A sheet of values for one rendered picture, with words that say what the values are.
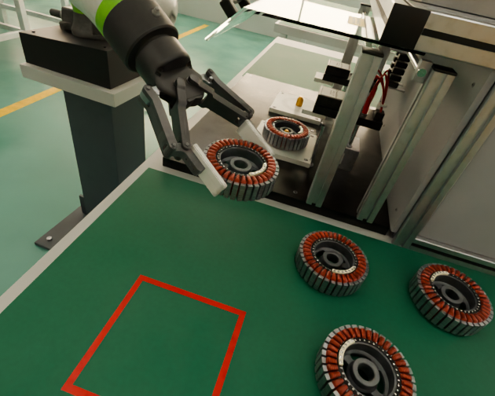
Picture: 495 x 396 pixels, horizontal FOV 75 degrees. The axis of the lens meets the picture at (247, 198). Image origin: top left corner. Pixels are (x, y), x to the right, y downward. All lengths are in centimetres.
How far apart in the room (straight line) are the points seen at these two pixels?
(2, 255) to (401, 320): 146
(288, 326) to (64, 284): 31
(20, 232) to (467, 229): 160
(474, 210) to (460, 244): 8
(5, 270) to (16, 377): 114
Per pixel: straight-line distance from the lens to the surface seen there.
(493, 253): 73
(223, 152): 48
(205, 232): 56
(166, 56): 49
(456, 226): 68
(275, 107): 97
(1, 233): 173
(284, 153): 75
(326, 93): 74
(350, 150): 76
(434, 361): 55
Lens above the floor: 115
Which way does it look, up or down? 38 degrees down
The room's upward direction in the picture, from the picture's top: 12 degrees clockwise
